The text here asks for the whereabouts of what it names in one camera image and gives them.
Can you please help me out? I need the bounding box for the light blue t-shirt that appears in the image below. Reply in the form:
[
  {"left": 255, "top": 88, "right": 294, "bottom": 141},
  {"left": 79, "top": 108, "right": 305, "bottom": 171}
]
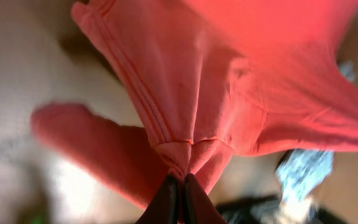
[{"left": 275, "top": 60, "right": 357, "bottom": 203}]

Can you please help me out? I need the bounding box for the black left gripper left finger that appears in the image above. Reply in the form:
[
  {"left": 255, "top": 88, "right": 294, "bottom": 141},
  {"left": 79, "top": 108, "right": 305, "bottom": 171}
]
[{"left": 135, "top": 175, "right": 179, "bottom": 224}]

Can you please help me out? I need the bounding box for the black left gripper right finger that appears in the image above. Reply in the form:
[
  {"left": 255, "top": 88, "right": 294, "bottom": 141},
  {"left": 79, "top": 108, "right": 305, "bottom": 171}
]
[{"left": 183, "top": 174, "right": 227, "bottom": 224}]

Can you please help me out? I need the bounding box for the red t-shirt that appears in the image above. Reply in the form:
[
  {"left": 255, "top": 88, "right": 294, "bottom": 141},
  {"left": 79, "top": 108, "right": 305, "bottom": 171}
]
[{"left": 31, "top": 0, "right": 358, "bottom": 207}]

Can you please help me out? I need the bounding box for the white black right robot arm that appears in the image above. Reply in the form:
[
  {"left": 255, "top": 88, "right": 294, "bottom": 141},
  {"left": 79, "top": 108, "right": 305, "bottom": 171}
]
[{"left": 216, "top": 195, "right": 347, "bottom": 224}]

